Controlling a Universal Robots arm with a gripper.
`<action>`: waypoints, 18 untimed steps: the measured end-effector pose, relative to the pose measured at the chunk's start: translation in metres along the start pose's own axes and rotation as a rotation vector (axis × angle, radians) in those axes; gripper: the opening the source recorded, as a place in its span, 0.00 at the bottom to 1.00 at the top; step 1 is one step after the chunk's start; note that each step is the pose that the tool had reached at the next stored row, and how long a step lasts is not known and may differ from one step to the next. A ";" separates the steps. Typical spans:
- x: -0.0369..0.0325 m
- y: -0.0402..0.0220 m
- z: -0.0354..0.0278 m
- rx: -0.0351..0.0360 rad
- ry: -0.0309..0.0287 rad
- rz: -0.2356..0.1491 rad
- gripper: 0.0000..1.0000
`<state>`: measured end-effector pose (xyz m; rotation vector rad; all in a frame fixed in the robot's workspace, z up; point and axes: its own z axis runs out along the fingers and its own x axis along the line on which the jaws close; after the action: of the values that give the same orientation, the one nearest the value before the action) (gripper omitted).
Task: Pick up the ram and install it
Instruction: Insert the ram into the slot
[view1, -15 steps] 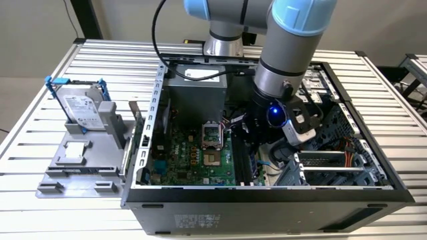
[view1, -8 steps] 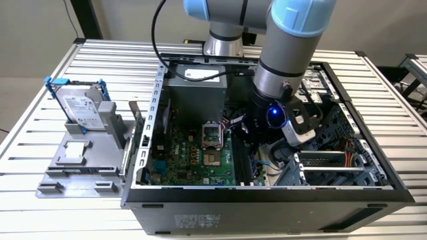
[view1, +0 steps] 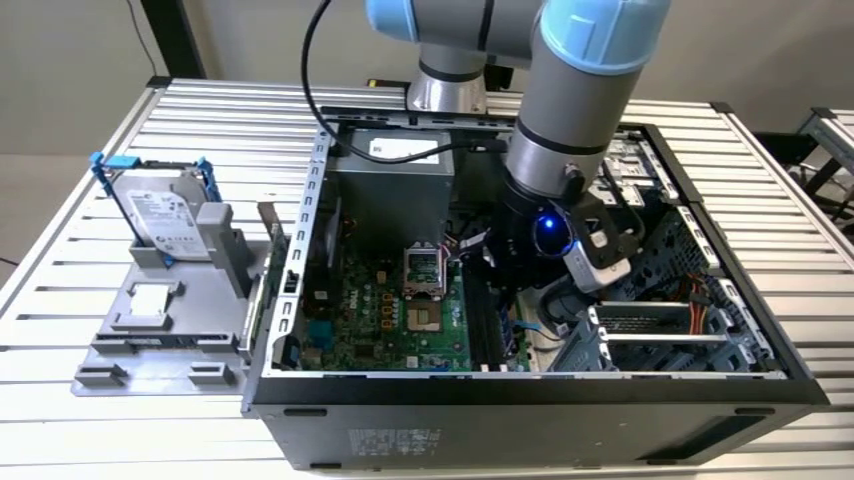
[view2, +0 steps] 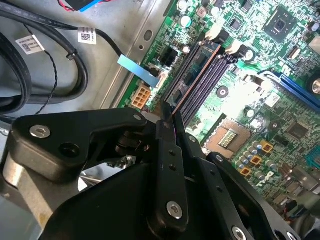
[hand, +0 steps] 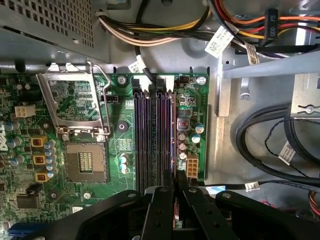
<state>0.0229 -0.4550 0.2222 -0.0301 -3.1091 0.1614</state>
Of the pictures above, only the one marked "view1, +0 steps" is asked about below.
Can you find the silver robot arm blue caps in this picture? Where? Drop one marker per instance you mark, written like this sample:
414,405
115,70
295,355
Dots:
574,115

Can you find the black RAM slot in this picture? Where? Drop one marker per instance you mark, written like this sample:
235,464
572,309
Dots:
474,325
493,335
484,330

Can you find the CPU socket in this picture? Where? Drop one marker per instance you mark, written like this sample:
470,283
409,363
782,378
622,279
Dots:
426,316

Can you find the grey power supply unit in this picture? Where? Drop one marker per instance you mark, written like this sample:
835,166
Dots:
394,200

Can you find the green motherboard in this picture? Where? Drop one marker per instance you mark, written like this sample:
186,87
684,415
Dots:
361,320

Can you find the metal disk bay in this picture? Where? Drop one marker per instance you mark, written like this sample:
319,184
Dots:
661,337

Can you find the black open PC case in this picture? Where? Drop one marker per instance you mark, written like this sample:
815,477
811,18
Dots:
468,425

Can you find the yellow black connector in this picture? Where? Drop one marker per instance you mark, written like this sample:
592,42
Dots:
388,83

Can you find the grey parts rack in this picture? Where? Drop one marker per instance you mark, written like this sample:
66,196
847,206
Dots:
201,300

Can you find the hard disk in blue carrier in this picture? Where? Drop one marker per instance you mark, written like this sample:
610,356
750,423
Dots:
161,210

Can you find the silver CPU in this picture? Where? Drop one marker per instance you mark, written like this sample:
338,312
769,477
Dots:
149,301

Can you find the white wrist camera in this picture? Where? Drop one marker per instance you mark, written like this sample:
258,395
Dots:
594,270

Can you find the aluminium frame table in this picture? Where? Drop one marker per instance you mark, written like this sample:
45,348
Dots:
831,130

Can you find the black metal post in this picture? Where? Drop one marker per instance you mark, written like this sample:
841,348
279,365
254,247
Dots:
174,40

